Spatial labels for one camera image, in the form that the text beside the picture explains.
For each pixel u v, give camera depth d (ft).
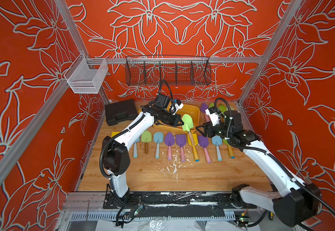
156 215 2.29
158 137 3.22
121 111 3.52
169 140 3.19
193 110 3.62
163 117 2.25
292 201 1.22
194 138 3.11
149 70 3.29
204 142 3.11
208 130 2.16
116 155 1.51
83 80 2.91
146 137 3.20
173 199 2.44
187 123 2.62
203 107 3.97
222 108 3.74
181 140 3.18
